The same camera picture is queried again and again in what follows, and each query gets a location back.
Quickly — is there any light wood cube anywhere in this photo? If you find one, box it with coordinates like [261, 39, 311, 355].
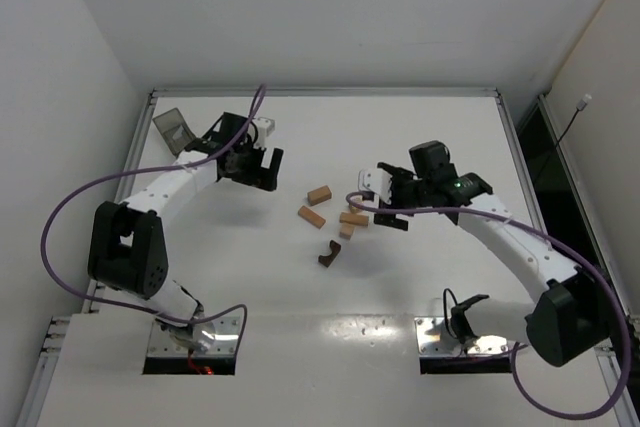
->
[339, 223, 355, 240]
[349, 201, 362, 214]

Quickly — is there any long wood block plain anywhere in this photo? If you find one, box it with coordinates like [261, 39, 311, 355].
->
[339, 212, 369, 227]

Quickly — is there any long wood block printed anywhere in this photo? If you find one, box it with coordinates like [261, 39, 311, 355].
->
[298, 205, 326, 229]

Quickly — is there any wide light wood block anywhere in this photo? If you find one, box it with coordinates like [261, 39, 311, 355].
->
[307, 185, 333, 206]

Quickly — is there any clear smoky plastic box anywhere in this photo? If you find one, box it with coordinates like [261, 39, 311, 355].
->
[152, 108, 196, 157]

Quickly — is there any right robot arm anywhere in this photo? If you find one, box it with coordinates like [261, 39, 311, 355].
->
[358, 141, 623, 367]

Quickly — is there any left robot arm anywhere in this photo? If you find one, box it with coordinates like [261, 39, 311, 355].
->
[88, 112, 284, 352]

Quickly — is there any dark brown arch block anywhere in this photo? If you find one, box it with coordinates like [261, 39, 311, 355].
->
[318, 240, 342, 268]

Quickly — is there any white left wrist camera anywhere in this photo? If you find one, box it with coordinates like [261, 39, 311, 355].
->
[251, 117, 276, 143]

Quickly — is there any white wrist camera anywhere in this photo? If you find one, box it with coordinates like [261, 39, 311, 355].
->
[251, 117, 276, 143]
[358, 168, 393, 205]

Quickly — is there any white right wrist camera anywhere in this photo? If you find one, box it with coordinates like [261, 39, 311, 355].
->
[358, 168, 393, 205]

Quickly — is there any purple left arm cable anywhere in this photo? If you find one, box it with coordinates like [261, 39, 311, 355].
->
[40, 84, 268, 348]

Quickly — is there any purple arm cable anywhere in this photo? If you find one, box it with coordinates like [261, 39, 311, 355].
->
[40, 84, 268, 348]
[346, 190, 633, 419]

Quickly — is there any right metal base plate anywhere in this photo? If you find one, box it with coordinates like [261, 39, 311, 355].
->
[414, 316, 512, 359]

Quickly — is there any metal base plate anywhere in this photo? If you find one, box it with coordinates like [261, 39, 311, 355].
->
[414, 316, 512, 359]
[146, 316, 241, 359]

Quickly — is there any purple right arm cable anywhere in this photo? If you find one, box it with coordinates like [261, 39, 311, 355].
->
[346, 190, 633, 419]

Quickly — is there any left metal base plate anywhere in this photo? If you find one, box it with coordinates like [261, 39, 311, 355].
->
[146, 316, 241, 359]

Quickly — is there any black hanging wall cable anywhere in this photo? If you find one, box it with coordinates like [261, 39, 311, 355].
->
[542, 93, 593, 168]

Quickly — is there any aluminium table frame rail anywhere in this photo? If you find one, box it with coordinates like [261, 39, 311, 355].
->
[14, 86, 640, 427]

